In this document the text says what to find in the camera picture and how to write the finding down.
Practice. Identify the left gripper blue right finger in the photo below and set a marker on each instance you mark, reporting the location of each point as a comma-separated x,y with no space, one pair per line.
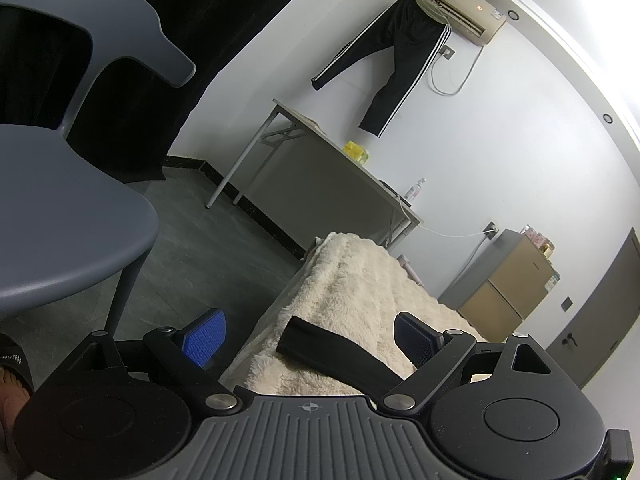
417,341

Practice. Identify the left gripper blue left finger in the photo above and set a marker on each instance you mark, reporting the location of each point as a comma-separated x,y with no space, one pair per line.
203,337

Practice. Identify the black and blue garment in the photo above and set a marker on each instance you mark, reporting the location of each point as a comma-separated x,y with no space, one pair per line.
335,356

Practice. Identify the grey folding table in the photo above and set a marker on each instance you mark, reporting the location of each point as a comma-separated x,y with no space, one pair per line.
301,179

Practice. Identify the cream fluffy blanket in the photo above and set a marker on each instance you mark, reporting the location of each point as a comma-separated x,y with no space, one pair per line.
353,288

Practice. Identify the gold mini fridge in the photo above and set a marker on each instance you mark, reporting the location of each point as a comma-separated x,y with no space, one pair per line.
502,287

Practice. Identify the clear plastic bottle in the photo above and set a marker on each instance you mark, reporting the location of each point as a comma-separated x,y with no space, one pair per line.
414,190

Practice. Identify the items on fridge top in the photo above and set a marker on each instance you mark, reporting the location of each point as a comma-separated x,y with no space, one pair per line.
544,245

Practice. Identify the grey plastic chair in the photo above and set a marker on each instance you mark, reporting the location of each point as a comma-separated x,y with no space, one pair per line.
65,225

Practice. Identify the grey door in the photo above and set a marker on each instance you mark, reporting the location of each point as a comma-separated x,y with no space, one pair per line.
605,318

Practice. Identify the yellow box on table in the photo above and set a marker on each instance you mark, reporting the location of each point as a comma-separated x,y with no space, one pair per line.
356,152

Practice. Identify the black track pants hanging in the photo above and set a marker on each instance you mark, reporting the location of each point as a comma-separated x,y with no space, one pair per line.
415,39

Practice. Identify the wall power socket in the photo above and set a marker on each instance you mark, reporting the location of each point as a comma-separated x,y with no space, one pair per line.
491,230

